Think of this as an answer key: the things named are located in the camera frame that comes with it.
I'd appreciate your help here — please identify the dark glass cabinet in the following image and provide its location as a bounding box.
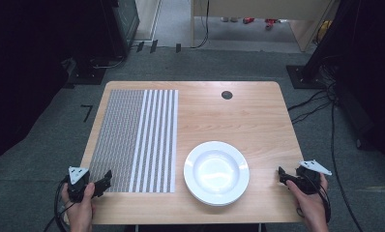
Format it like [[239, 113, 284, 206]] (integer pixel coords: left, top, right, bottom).
[[111, 0, 140, 58]]

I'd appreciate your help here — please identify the person's right hand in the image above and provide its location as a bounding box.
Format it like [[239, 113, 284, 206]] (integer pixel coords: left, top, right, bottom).
[[284, 173, 330, 232]]

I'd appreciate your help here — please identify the bundle of black floor cables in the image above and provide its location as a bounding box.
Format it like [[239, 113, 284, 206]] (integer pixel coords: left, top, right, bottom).
[[286, 54, 346, 126]]

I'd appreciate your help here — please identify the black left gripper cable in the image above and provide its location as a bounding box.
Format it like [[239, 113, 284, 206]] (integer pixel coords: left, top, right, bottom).
[[43, 176, 73, 232]]

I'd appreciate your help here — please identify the black stand base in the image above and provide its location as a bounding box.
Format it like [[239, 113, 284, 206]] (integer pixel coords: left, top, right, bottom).
[[63, 57, 107, 89], [285, 64, 328, 90]]

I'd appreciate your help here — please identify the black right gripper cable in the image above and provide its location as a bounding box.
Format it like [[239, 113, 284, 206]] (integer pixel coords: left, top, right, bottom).
[[296, 179, 333, 224]]

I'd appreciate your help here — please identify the light wooden desk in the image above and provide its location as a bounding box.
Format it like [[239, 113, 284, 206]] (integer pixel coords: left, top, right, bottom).
[[190, 0, 339, 53]]

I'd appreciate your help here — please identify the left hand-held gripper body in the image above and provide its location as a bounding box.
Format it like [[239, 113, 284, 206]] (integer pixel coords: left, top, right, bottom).
[[66, 165, 96, 204]]

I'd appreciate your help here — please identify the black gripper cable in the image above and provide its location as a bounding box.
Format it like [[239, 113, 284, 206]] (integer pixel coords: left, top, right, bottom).
[[296, 179, 333, 224], [43, 176, 73, 232]]

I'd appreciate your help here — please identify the grey white striped placemat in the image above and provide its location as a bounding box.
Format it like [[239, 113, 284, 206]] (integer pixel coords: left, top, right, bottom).
[[88, 89, 180, 194]]

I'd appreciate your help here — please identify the long black floor cable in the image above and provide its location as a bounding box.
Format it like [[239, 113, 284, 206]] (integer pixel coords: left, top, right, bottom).
[[329, 100, 365, 232]]

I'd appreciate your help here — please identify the person's left hand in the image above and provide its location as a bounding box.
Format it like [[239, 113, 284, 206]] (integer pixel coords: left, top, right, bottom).
[[60, 182, 97, 232]]

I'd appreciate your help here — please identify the white deep plate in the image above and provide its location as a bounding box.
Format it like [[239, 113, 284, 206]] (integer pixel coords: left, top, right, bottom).
[[183, 140, 251, 207]]

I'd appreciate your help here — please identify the black hanging cable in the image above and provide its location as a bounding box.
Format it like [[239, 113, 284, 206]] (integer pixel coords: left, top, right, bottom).
[[191, 0, 211, 50]]

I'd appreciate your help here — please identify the yellow cable reel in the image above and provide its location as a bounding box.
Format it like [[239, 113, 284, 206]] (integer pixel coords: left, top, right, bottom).
[[314, 19, 333, 45]]

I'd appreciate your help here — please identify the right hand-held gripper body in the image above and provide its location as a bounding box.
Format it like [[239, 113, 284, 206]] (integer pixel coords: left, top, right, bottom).
[[293, 159, 333, 196]]

